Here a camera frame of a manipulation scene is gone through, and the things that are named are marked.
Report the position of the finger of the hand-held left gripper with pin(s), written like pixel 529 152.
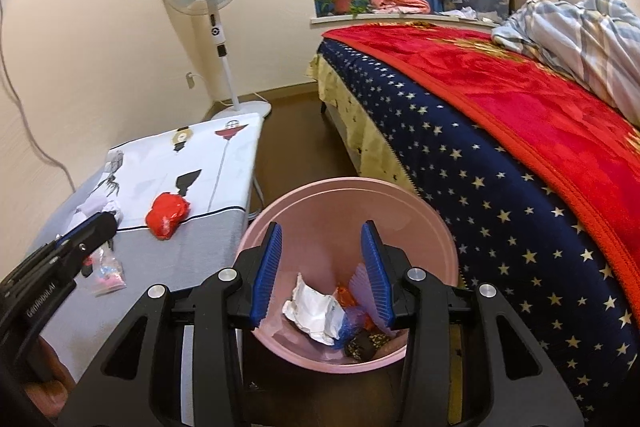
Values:
pixel 82 226
pixel 95 234

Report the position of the clear packet with pink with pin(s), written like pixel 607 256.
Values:
pixel 107 277

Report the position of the black patterned wrapper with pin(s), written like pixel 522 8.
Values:
pixel 362 347

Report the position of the red plastic bag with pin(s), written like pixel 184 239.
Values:
pixel 167 214

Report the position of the white window sill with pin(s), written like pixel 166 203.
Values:
pixel 340 20

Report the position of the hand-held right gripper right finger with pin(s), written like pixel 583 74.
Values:
pixel 372 274

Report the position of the orange plastic bag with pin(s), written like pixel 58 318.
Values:
pixel 345 294

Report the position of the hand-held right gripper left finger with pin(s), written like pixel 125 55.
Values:
pixel 267 274

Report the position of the blue plastic bag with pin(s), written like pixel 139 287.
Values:
pixel 352 319

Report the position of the plaid quilt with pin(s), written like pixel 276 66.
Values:
pixel 575 37

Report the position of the pink waste bin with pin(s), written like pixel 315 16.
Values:
pixel 310 217

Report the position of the bed with star blanket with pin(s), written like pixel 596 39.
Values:
pixel 475 207

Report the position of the yellow star bed sheet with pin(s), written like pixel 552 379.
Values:
pixel 370 142

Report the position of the cream wrapper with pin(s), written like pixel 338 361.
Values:
pixel 312 307

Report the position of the red plush blanket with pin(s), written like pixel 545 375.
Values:
pixel 500 107

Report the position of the foam mesh sleeve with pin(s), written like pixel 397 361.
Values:
pixel 361 287

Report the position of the person's left hand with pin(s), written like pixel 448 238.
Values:
pixel 52 369

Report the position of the white wall socket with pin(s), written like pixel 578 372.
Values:
pixel 190 80

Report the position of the pink folded clothes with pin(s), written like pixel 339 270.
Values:
pixel 400 1

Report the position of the white cloth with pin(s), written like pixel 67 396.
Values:
pixel 462 13

